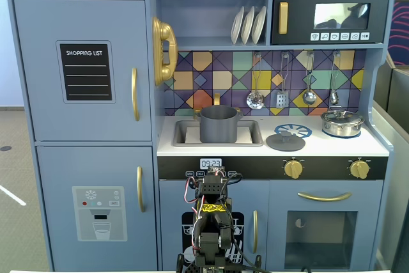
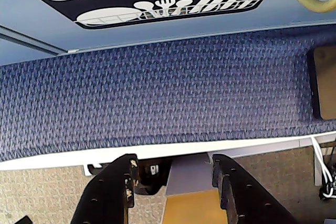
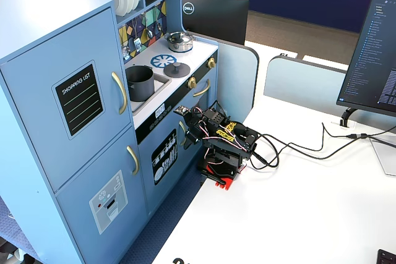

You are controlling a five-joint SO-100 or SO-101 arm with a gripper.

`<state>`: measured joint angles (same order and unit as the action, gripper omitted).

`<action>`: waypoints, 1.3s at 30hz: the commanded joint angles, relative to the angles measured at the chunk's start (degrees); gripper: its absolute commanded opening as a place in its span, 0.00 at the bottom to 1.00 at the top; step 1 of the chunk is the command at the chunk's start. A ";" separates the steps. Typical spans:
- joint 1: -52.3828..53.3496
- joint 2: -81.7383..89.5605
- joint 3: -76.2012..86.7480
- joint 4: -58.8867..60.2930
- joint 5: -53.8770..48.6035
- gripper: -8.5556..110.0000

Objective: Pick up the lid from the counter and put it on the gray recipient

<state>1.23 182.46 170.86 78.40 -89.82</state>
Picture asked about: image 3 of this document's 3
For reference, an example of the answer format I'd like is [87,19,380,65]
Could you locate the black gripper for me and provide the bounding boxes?
[184,106,214,150]

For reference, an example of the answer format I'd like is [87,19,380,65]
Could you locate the red robot base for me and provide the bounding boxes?
[197,157,249,192]

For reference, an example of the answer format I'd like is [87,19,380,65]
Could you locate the silver pot with lid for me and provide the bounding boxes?
[165,31,193,45]

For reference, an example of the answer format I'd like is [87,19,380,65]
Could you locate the blue oven door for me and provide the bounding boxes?
[182,66,218,129]

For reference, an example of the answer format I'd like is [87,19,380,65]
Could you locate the black table clamp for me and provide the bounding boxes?
[199,169,227,185]

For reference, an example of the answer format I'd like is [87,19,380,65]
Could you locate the blue dishwasher door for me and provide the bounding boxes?
[137,112,202,215]

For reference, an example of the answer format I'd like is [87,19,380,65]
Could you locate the white toy sink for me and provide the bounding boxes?
[129,73,173,114]

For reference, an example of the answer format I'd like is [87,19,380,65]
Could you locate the light blue desk divider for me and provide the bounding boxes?
[263,54,356,111]
[213,38,260,124]

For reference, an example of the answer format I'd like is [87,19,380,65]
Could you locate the gray pot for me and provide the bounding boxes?
[124,65,155,103]

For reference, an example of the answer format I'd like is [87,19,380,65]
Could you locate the steel pot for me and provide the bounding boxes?
[164,32,194,53]

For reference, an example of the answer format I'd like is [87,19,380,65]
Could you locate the white slotted spatula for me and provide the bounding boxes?
[132,19,143,52]

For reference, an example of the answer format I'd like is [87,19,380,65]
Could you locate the gray ice dispenser panel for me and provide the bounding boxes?
[88,169,129,236]

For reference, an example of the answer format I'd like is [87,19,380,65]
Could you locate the steel ladle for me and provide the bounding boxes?
[142,13,155,40]

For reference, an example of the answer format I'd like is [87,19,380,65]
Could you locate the black shopping list board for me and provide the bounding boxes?
[51,59,105,140]

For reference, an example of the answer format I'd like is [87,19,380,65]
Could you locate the black Dell monitor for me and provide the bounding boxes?
[181,0,250,46]

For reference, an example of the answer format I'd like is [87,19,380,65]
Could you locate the blue freezer door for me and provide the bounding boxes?
[54,126,149,264]

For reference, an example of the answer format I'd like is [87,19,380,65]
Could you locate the blue fridge door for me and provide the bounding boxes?
[0,6,134,193]

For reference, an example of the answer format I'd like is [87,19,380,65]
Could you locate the blue toy kitchen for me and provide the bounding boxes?
[0,0,219,264]

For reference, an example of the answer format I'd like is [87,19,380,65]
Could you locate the silver monitor stand base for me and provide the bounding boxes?
[369,138,396,177]

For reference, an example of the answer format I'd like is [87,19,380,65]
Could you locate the lit computer monitor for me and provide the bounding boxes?
[336,0,396,119]

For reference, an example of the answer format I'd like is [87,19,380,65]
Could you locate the black keyboard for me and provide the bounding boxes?
[376,249,396,264]

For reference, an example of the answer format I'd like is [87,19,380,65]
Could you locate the gold dishwasher handle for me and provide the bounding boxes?
[178,121,188,148]

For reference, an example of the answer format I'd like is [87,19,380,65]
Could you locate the gold oven handle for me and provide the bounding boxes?
[192,79,212,98]

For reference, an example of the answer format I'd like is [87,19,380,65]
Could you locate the short gold freezer handle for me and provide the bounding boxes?
[126,145,140,176]

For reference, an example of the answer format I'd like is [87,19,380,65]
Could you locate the black cable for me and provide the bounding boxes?
[321,121,396,148]
[247,132,396,171]

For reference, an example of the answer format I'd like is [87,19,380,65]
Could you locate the long gold fridge handle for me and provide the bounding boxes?
[111,71,128,116]

